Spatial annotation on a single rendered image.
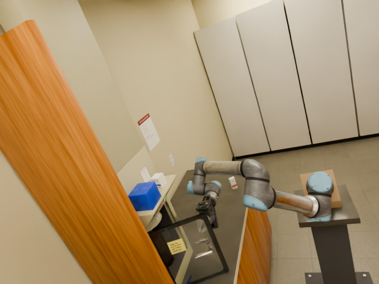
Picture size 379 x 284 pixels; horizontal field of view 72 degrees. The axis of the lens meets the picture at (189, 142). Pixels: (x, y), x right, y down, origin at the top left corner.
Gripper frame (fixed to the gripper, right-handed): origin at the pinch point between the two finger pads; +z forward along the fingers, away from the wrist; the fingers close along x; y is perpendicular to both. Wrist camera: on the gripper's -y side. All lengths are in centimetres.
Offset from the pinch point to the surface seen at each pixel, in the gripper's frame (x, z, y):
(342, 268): 59, -46, -81
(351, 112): 114, -299, -81
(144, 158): -23.5, -14.2, 38.1
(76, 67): -23, 1, 90
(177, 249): -12.3, 7.8, -3.7
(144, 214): -16.2, 12.5, 22.8
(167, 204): -26.0, -19.0, 3.8
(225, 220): -7, -45, -34
